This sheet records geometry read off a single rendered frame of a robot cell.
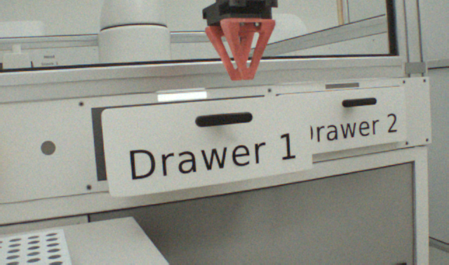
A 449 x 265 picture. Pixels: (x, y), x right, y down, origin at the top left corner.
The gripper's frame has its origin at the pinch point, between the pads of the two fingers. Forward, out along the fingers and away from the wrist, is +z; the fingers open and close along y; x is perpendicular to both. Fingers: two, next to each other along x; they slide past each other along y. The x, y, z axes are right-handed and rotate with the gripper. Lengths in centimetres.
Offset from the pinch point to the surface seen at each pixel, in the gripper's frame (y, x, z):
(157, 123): 2.0, 11.0, 5.5
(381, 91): 14.4, -36.3, 4.2
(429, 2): 119, -169, -37
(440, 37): 112, -168, -18
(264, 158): 1.8, -3.5, 11.6
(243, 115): -1.6, 0.8, 5.2
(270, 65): 16.1, -12.9, -1.5
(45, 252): -8.9, 25.6, 16.2
